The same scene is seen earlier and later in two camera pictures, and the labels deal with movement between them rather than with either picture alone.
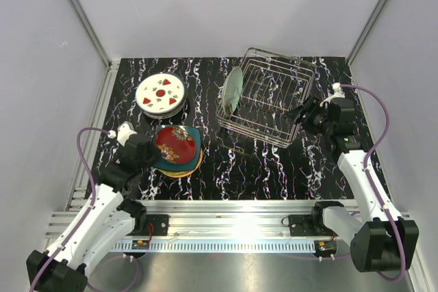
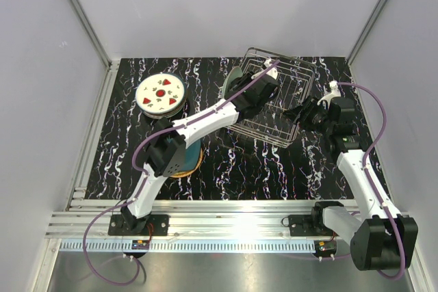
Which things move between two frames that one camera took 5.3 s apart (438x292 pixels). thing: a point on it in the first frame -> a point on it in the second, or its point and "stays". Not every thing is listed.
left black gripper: [151, 162] -> [236, 85]
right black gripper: [314, 108] stays
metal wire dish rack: [273, 88] stays
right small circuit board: [325, 246] stays
